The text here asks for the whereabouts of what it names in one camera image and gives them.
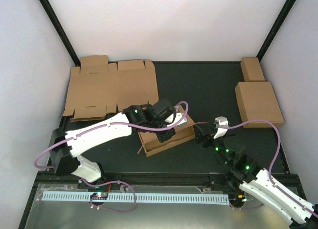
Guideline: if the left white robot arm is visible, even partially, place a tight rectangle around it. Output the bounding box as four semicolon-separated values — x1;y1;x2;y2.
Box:
50;99;177;189

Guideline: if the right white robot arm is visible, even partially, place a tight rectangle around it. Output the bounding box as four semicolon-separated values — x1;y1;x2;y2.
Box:
193;117;318;229

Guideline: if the large folded cardboard box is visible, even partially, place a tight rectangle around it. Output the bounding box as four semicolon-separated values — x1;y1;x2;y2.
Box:
235;81;285;128

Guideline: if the small folded cardboard box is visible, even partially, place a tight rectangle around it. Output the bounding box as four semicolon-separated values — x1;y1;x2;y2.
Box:
240;57;265;82

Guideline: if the flat cardboard blank stack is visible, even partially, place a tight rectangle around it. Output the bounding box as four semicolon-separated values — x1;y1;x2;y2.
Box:
63;55;159;122

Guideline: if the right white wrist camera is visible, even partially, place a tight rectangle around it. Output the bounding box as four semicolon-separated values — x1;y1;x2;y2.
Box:
213;116;229;139

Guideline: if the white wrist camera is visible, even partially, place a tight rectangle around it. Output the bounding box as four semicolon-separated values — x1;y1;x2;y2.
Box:
165;105;187;127
213;116;229;139

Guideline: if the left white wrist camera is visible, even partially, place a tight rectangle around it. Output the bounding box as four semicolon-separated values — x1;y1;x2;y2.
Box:
165;105;187;127

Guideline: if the white slotted cable duct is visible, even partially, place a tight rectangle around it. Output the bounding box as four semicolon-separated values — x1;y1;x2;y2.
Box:
41;191;230;206

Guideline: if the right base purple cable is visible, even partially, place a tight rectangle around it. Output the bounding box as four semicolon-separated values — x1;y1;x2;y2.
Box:
229;196;265;211

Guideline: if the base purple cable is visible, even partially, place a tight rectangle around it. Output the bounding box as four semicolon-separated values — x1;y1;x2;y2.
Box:
229;196;265;211
79;178;138;212

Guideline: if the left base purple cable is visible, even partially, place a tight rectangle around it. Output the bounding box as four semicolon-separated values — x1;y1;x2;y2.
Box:
79;178;138;212

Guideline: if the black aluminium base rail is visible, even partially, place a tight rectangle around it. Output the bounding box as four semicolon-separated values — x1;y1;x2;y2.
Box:
34;171;239;191

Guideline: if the right black frame post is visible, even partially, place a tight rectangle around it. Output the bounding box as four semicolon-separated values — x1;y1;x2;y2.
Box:
256;0;297;62

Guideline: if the black frame post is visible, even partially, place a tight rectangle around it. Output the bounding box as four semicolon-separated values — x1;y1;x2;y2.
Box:
39;0;81;67
256;0;297;62

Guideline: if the left black frame post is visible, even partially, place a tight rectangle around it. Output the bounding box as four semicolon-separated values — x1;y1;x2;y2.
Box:
39;0;81;67

